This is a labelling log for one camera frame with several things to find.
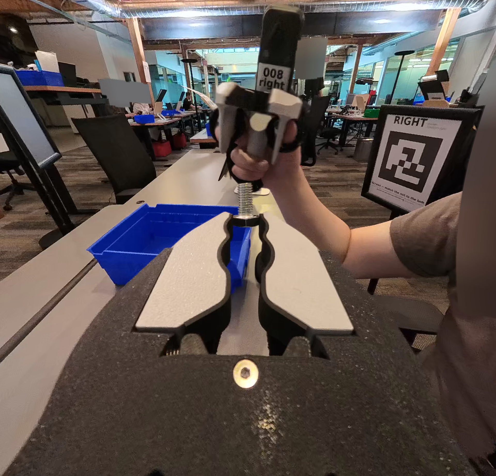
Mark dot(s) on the black floor lamp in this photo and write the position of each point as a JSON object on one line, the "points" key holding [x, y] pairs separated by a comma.
{"points": [[405, 52]]}

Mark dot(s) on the black framed floor sign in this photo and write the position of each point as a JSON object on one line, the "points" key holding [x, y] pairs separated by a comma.
{"points": [[27, 115]]}

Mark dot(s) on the wooden column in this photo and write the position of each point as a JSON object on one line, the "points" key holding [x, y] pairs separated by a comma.
{"points": [[445, 37], [137, 49]]}

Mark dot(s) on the grey trash can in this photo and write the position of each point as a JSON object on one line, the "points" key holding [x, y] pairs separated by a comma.
{"points": [[363, 150]]}

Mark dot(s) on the thick steel bolt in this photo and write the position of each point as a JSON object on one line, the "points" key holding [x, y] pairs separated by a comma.
{"points": [[247, 200]]}

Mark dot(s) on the black framed marker sign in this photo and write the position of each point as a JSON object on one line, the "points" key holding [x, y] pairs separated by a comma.
{"points": [[410, 158]]}

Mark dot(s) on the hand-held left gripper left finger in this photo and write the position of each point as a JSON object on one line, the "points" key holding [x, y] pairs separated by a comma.
{"points": [[182, 282]]}

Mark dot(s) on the blue storage bin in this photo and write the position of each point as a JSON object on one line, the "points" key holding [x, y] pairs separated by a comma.
{"points": [[38, 78], [144, 119]]}

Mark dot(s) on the white board stand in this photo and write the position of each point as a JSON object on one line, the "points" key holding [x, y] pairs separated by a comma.
{"points": [[265, 191]]}

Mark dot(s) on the red storage bin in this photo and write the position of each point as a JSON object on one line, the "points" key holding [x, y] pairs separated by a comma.
{"points": [[162, 149], [179, 140]]}

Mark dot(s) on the blue plastic bin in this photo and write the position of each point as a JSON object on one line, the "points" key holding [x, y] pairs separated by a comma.
{"points": [[128, 258]]}

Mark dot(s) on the white box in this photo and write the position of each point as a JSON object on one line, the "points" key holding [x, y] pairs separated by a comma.
{"points": [[46, 61]]}

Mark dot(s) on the silver ventilation duct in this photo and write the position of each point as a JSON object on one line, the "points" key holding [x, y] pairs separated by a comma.
{"points": [[348, 6]]}

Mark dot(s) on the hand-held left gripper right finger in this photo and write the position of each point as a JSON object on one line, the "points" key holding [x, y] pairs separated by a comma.
{"points": [[306, 282]]}

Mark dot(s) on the person's right hand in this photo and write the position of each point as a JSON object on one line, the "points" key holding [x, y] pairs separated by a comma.
{"points": [[252, 169]]}

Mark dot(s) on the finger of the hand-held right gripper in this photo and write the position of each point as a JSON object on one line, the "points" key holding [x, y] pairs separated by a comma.
{"points": [[228, 115], [288, 107]]}

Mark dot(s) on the green storage bin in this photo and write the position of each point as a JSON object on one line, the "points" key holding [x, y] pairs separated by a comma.
{"points": [[370, 113]]}

